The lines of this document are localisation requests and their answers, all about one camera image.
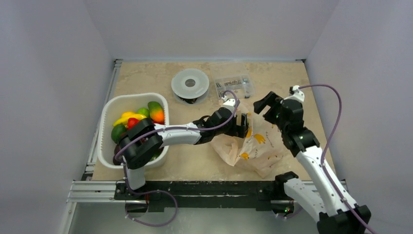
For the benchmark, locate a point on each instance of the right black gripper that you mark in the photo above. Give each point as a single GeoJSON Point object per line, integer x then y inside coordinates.
{"type": "Point", "coordinates": [272, 108]}

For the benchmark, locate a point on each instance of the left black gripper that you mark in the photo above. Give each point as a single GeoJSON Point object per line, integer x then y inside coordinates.
{"type": "Point", "coordinates": [240, 131]}

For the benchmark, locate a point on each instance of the orange printed plastic bag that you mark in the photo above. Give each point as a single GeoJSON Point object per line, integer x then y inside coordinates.
{"type": "Point", "coordinates": [260, 151]}

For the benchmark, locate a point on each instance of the green orange mango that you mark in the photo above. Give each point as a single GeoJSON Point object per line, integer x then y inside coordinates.
{"type": "Point", "coordinates": [156, 112]}

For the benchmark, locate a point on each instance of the red orange fake fruit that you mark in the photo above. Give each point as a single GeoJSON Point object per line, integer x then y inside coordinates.
{"type": "Point", "coordinates": [132, 122]}

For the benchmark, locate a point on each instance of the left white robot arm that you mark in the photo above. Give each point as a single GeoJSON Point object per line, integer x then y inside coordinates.
{"type": "Point", "coordinates": [138, 145]}

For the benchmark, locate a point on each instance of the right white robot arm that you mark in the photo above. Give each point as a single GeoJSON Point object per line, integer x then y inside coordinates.
{"type": "Point", "coordinates": [331, 206]}

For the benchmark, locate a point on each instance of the clear screw organizer box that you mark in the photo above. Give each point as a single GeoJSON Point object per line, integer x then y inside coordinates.
{"type": "Point", "coordinates": [232, 76]}

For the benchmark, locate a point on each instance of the grey filament spool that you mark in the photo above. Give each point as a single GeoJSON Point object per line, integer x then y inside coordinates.
{"type": "Point", "coordinates": [190, 86]}

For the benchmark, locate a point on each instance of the small green lime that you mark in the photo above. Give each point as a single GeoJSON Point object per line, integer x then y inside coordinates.
{"type": "Point", "coordinates": [143, 111]}

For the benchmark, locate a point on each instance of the yellow banana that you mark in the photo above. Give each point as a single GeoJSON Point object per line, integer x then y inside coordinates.
{"type": "Point", "coordinates": [124, 118]}

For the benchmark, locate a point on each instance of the white plastic basket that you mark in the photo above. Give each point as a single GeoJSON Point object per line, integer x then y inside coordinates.
{"type": "Point", "coordinates": [112, 111]}

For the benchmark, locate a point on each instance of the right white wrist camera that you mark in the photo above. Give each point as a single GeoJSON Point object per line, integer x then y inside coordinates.
{"type": "Point", "coordinates": [296, 94]}

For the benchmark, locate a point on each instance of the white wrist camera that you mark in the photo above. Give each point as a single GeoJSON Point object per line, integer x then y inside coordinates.
{"type": "Point", "coordinates": [230, 103]}
{"type": "Point", "coordinates": [296, 94]}

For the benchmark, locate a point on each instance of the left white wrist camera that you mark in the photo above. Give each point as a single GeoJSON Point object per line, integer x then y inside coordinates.
{"type": "Point", "coordinates": [230, 103]}

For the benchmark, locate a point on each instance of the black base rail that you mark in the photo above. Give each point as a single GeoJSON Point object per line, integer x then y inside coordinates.
{"type": "Point", "coordinates": [258, 195]}

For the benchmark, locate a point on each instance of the aluminium frame rail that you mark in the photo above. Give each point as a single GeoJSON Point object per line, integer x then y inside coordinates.
{"type": "Point", "coordinates": [86, 189]}

